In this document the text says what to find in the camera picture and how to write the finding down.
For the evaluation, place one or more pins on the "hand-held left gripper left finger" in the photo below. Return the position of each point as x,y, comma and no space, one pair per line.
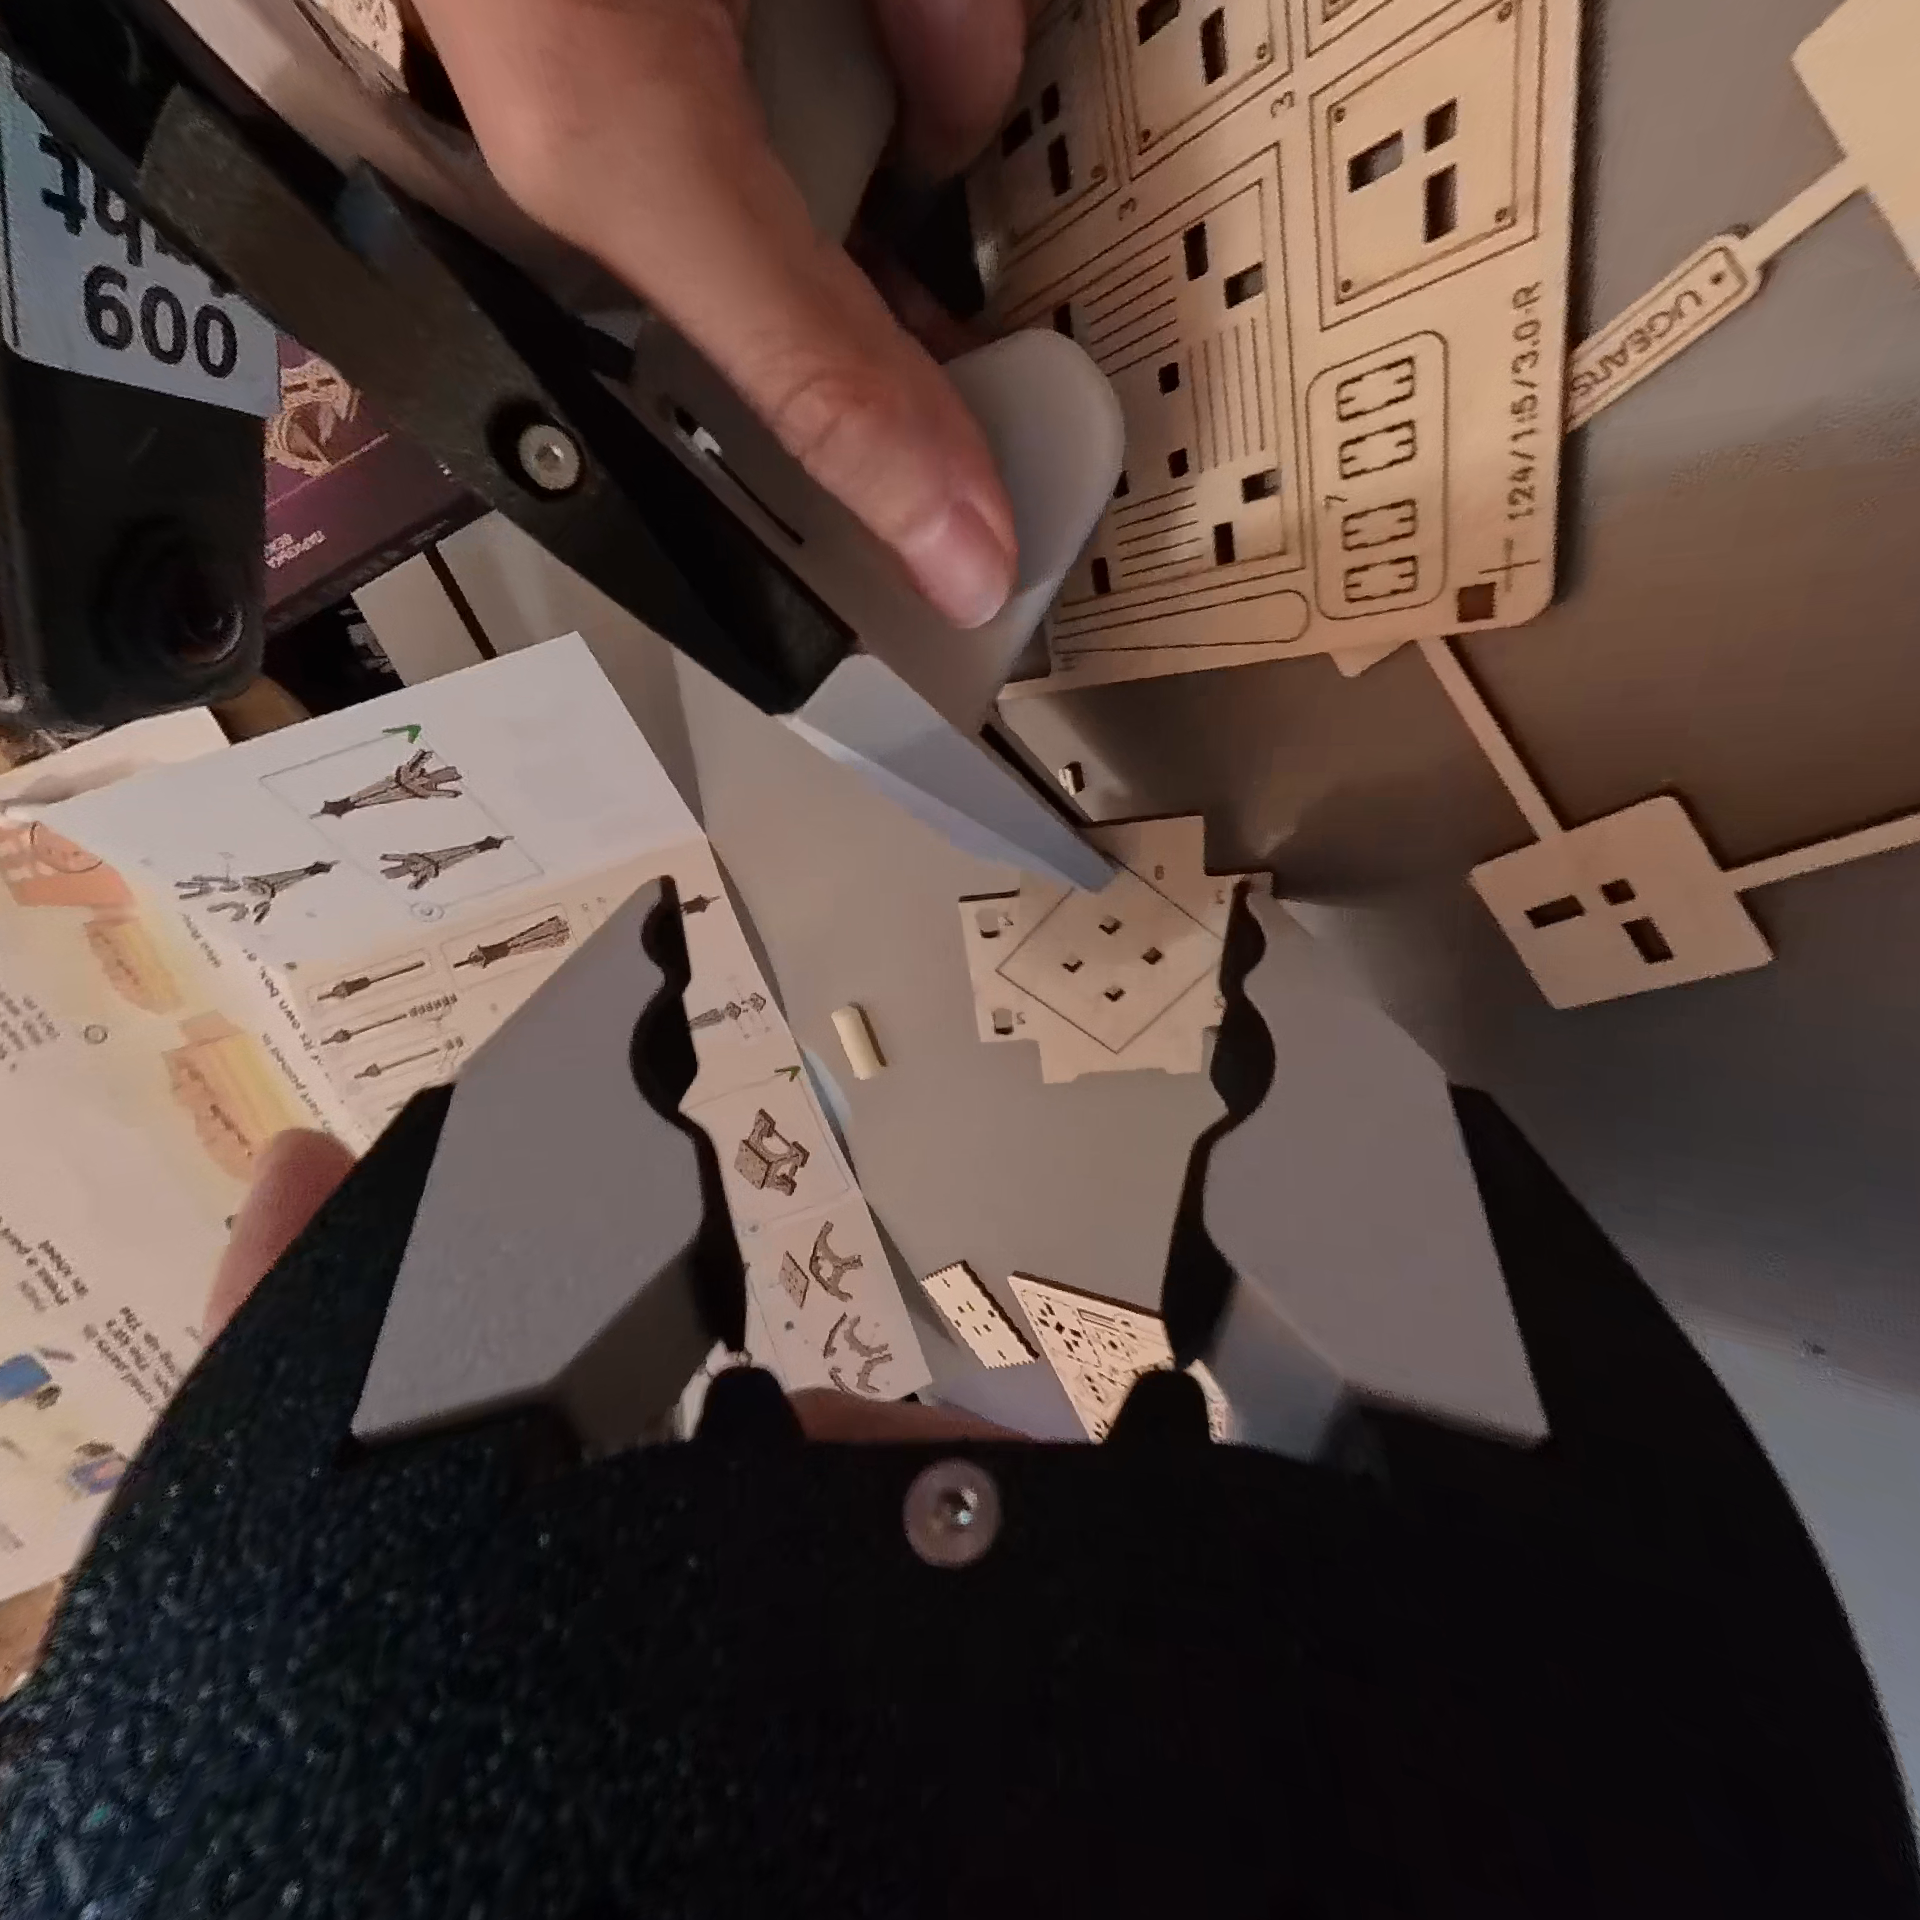
545,1217

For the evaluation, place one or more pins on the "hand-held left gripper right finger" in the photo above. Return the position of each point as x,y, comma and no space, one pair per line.
1366,1234

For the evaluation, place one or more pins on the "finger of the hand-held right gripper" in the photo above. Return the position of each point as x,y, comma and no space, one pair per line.
945,765

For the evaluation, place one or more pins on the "cross-shaped wooden piece diamond print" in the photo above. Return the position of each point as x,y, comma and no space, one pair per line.
1110,965

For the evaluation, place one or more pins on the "wooden four-square frame piece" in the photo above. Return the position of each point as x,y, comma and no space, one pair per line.
1621,901

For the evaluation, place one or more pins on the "wooden puzzle sheet square cutout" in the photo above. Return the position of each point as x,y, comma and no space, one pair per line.
1349,444

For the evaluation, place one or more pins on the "grey desk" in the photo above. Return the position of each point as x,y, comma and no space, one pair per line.
1725,1202

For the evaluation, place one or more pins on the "person's left hand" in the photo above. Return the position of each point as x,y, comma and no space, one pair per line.
281,1217

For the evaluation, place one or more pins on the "person's right hand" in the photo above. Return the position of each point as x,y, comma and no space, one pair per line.
703,178

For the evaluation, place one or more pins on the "purple puzzle box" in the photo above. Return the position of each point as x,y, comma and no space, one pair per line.
359,513

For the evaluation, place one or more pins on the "cream wax stick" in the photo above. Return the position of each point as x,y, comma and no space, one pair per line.
861,1031

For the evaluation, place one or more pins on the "wooden puzzle sheet arch parts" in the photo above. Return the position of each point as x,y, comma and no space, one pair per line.
1110,1349

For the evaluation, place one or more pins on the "small serrated square wooden piece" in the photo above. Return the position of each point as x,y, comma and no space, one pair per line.
983,1323

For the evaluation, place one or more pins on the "white tower instruction sheet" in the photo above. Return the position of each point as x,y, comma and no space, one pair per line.
493,816

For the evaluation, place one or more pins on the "colour illustrated instruction sheet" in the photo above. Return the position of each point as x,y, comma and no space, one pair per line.
139,1125

